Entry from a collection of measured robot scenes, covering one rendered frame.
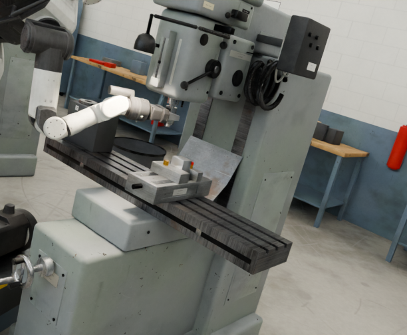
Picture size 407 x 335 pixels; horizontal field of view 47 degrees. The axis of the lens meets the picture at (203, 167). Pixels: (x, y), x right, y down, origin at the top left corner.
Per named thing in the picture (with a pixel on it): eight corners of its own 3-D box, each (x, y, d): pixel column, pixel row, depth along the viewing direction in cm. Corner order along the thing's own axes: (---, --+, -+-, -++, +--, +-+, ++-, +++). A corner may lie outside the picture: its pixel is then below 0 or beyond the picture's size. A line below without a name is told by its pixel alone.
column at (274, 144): (193, 373, 233) (287, 60, 196) (130, 322, 260) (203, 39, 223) (248, 340, 273) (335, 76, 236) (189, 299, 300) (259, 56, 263)
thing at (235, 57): (215, 99, 187) (232, 34, 181) (171, 84, 201) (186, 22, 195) (241, 103, 202) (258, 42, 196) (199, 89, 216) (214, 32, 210)
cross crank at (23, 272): (16, 298, 155) (22, 266, 152) (-1, 281, 162) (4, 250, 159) (58, 287, 168) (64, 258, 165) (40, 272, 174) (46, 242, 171)
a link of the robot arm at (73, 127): (100, 127, 170) (50, 149, 161) (88, 121, 178) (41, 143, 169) (90, 100, 165) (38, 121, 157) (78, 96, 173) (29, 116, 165)
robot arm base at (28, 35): (20, 62, 153) (31, 34, 146) (14, 37, 160) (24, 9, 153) (65, 70, 162) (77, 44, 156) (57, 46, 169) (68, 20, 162)
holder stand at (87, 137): (92, 152, 213) (101, 110, 209) (62, 137, 225) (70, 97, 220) (112, 152, 223) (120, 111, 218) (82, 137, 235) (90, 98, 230)
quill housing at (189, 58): (177, 102, 174) (199, 13, 166) (140, 88, 186) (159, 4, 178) (209, 105, 189) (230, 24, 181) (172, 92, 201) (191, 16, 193)
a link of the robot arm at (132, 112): (138, 119, 177) (110, 114, 171) (127, 120, 186) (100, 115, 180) (142, 90, 177) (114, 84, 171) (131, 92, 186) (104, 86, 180)
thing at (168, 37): (156, 86, 175) (170, 30, 170) (149, 84, 177) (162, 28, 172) (163, 88, 178) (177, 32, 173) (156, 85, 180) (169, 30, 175)
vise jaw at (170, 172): (178, 184, 176) (181, 174, 175) (149, 170, 184) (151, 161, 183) (187, 183, 181) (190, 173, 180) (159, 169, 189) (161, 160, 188)
